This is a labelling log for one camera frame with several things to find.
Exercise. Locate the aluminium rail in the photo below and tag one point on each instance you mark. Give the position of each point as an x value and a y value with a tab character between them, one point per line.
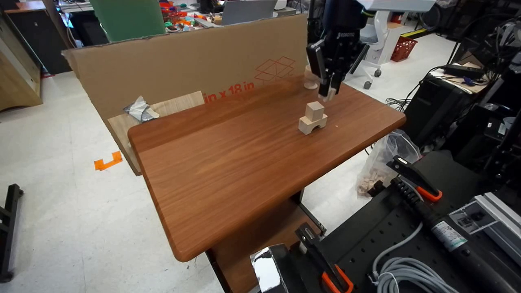
496	219

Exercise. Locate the orange tape mark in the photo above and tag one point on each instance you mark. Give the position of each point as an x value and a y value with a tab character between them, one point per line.
106	162

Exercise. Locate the black computer case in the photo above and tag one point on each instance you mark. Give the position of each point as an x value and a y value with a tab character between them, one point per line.
435	110

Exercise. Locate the shiny black box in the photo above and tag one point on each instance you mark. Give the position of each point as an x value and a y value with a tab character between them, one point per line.
270	268

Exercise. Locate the black stand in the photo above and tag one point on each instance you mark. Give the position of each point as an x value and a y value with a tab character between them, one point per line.
8	232

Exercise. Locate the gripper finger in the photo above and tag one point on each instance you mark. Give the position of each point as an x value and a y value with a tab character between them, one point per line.
317	57
357	59

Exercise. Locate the heap of colourful toys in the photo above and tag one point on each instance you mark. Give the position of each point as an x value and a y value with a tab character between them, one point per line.
183	16

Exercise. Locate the black and orange clamp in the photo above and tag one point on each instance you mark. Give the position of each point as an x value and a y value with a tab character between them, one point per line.
415	179
321	260

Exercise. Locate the wooden arch block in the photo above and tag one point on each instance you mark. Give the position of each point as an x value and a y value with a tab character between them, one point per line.
306	125

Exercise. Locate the black power strip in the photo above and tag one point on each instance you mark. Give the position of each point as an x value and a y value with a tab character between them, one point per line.
464	71

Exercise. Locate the dark cabinet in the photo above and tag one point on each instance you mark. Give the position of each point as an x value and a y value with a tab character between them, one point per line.
40	36

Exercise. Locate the light wooden board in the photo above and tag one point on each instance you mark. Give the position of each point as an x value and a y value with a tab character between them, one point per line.
122	130

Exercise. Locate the wooden square block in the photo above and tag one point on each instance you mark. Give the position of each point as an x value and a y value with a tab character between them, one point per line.
314	111

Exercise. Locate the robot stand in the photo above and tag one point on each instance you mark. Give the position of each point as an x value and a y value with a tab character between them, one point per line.
366	240

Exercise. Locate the light wooden cabinet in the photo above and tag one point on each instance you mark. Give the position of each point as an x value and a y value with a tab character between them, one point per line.
16	77

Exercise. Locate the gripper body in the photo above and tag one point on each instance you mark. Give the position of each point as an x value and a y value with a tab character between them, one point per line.
342	32

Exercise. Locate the white office chair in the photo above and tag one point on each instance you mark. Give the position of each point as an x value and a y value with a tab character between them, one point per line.
376	36

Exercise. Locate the pale round wooden block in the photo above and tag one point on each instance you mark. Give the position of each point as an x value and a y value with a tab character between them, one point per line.
311	83

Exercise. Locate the crumpled silver wrapper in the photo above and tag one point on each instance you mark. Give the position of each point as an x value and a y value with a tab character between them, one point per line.
140	110

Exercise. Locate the black cylinder with label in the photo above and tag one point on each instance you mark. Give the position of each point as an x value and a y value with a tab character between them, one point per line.
447	236

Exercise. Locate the brown cardboard sheet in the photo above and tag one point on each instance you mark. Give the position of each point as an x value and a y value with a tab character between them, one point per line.
179	65

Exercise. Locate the plastic bag of wooden blocks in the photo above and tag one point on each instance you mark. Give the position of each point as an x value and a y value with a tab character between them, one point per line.
382	162

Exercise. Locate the red plastic basket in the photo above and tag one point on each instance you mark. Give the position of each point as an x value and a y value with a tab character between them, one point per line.
403	49

